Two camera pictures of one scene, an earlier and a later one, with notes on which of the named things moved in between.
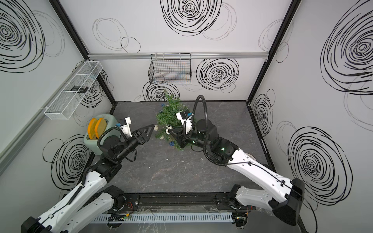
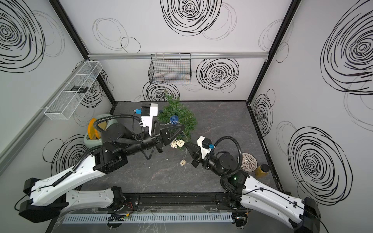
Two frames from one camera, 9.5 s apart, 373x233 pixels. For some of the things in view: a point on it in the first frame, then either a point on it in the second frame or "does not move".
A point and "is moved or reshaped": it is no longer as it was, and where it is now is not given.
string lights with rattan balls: (168, 127) is moved or reshaped
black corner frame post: (291, 13) does not move
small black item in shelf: (79, 89) does not move
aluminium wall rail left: (11, 148) does not move
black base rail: (178, 202) does not move
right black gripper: (181, 139) to (198, 158)
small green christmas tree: (166, 116) does not move
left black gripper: (139, 139) to (164, 128)
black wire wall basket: (170, 68) does not move
